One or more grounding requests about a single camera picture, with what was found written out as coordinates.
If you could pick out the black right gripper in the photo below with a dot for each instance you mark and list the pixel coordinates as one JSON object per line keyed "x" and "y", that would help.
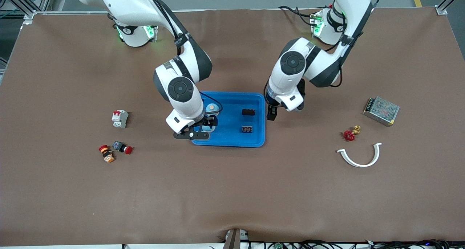
{"x": 210, "y": 122}

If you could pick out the light blue bell white knob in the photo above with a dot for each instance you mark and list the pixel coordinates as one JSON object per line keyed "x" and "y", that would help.
{"x": 210, "y": 128}

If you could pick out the light blue bell tan knob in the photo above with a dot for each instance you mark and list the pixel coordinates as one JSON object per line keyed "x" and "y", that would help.
{"x": 211, "y": 107}

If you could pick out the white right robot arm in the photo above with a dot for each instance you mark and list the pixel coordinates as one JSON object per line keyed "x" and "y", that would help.
{"x": 185, "y": 103}

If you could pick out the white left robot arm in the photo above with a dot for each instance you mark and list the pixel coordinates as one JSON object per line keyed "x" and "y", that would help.
{"x": 290, "y": 80}

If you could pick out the blue plastic tray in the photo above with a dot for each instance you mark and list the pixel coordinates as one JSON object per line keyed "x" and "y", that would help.
{"x": 236, "y": 136}

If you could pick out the white red circuit breaker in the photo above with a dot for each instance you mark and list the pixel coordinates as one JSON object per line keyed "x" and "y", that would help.
{"x": 120, "y": 119}

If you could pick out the black red emergency stop button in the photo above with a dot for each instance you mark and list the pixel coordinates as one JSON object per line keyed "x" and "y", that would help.
{"x": 118, "y": 146}

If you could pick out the white semicircular pipe clamp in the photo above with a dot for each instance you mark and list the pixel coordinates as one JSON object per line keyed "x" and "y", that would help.
{"x": 361, "y": 165}

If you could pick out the orange red push button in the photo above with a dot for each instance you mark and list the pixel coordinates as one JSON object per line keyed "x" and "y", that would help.
{"x": 108, "y": 155}

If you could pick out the perforated metal power supply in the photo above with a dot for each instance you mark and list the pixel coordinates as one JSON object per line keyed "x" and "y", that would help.
{"x": 381, "y": 111}

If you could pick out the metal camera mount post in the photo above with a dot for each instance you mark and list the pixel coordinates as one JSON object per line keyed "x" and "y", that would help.
{"x": 235, "y": 241}

